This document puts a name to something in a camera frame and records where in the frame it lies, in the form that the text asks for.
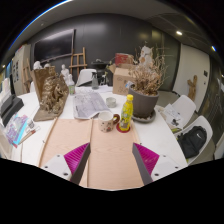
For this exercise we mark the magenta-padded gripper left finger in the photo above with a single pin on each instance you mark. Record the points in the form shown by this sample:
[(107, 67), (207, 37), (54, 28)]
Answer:
[(76, 159)]

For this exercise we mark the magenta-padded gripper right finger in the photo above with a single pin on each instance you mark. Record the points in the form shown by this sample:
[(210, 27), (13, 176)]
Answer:
[(148, 159)]

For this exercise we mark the yellow drink bottle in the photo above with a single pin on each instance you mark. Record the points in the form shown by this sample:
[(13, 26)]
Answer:
[(126, 115)]

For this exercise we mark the flat round red coaster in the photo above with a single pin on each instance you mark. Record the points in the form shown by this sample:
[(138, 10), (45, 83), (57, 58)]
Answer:
[(122, 131)]

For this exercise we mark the grey plant saucer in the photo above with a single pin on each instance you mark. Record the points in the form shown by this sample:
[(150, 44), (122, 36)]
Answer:
[(147, 119)]

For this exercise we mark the black backpack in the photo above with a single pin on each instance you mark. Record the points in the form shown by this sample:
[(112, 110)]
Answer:
[(192, 141)]

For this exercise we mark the papers on chair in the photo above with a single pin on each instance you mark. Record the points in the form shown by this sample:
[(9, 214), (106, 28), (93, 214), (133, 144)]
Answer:
[(172, 116)]

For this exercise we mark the printed newspaper sheet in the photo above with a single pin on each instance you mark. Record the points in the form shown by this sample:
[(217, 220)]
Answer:
[(88, 105)]

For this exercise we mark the grey pot with dried plant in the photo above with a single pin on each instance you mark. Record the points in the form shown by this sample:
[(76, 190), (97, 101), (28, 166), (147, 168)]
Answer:
[(143, 103)]

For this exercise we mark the white chair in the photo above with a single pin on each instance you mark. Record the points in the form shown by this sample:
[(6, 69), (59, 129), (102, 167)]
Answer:
[(185, 105), (204, 120), (85, 77)]

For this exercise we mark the colourful book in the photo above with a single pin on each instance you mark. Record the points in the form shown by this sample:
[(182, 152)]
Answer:
[(16, 130)]

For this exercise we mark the small round glass jar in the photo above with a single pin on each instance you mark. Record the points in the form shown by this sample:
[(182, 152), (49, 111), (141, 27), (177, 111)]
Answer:
[(111, 102)]

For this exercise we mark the small green-labelled bottle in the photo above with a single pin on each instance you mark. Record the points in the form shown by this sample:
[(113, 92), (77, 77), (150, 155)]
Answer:
[(71, 88)]

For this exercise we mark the grey spray bottle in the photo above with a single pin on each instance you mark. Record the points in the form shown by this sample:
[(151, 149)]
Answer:
[(95, 82)]

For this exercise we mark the cardboard box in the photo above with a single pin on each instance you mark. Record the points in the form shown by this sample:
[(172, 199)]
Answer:
[(120, 81)]

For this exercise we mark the black flat box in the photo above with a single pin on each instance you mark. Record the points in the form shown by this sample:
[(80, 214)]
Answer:
[(10, 106)]

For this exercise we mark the white plaster figurine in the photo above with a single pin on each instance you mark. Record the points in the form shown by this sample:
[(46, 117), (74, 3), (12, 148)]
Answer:
[(65, 72)]

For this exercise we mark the wooden easel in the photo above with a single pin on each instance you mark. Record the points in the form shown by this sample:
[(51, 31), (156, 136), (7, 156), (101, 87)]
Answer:
[(78, 65), (27, 75)]

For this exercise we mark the white plaster bust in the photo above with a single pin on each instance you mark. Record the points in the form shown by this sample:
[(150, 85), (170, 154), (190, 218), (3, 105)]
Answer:
[(37, 65)]

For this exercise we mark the red box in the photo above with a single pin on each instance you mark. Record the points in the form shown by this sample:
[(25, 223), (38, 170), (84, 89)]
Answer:
[(123, 59)]

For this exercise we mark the white plaster statue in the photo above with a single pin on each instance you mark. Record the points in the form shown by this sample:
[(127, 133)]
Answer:
[(146, 55)]

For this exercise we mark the white cabinet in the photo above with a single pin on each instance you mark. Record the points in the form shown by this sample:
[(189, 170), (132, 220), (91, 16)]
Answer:
[(20, 68)]

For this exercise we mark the round ceiling spotlight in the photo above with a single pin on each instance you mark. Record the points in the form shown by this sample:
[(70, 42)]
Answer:
[(213, 48), (179, 33)]

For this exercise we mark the long ceiling light strip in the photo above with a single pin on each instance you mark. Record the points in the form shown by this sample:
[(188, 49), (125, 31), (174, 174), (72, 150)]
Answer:
[(33, 20)]

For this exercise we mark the wooden wall figure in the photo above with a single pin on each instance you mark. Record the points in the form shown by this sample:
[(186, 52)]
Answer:
[(192, 87)]

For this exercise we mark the black wall screen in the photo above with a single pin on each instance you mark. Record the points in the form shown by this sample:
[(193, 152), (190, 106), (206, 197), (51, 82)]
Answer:
[(53, 46)]

